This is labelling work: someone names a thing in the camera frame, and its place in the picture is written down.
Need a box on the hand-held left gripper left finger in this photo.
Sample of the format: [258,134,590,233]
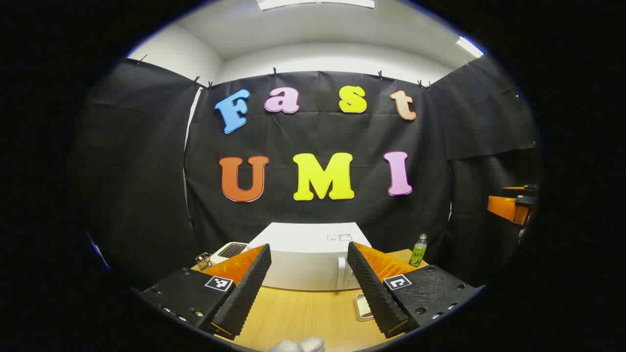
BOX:
[138,243,272,340]

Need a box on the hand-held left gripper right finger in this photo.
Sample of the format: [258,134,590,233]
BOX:
[346,241,482,339]

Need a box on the white microwave oven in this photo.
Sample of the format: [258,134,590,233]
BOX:
[247,222,372,292]

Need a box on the white rectangular tray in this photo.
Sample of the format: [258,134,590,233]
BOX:
[354,292,375,322]

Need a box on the white toaster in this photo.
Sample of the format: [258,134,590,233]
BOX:
[210,242,248,265]

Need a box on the green drink bottle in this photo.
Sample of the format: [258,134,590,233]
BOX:
[410,234,428,267]

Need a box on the ceiling light panel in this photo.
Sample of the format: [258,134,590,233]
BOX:
[457,36,485,59]
[256,0,375,11]

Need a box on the black backdrop cloth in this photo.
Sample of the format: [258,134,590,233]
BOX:
[73,56,541,289]

